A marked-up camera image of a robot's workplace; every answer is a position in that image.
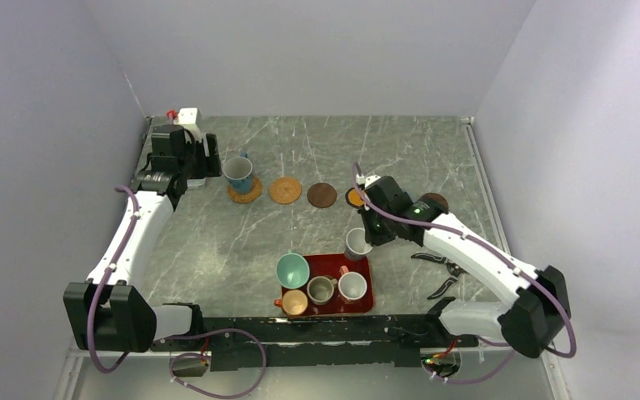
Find blue white cup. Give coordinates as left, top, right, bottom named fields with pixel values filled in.
left=222, top=152, right=254, bottom=194

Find black orange smiley coaster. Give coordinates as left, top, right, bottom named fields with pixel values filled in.
left=344, top=188, right=364, bottom=209

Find woven rattan coaster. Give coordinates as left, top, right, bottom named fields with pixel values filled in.
left=269, top=176, right=303, bottom=205
left=227, top=177, right=263, bottom=204

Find brown wooden coaster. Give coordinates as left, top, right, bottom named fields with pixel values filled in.
left=424, top=192, right=449, bottom=213

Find small white cup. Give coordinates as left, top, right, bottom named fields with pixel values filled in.
left=344, top=227, right=373, bottom=261

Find dark wooden coaster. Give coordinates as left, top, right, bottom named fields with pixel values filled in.
left=307, top=182, right=338, bottom=208

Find red white cup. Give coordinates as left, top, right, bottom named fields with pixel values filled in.
left=337, top=266, right=368, bottom=303

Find teal green cup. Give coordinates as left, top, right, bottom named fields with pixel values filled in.
left=276, top=252, right=310, bottom=290

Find orange cup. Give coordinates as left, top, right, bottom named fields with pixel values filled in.
left=273, top=289, right=309, bottom=318

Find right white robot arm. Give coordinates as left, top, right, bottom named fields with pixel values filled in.
left=352, top=171, right=577, bottom=358

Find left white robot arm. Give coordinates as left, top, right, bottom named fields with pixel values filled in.
left=63, top=124, right=221, bottom=353

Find olive green cup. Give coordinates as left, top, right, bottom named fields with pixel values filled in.
left=306, top=276, right=338, bottom=306

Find clear plastic screw box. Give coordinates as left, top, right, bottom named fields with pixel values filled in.
left=187, top=178, right=207, bottom=189

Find red serving tray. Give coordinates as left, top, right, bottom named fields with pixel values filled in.
left=279, top=254, right=374, bottom=318

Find black pliers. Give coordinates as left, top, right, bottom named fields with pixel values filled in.
left=410, top=252, right=468, bottom=300

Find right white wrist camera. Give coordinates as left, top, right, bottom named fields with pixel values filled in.
left=355, top=174, right=381, bottom=190

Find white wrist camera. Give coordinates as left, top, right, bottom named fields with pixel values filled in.
left=355, top=174, right=381, bottom=190
left=166, top=107, right=203, bottom=142

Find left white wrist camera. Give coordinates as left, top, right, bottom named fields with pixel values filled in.
left=166, top=107, right=203, bottom=142

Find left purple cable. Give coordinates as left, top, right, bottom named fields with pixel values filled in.
left=86, top=184, right=268, bottom=400

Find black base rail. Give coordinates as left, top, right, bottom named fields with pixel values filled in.
left=151, top=312, right=478, bottom=372

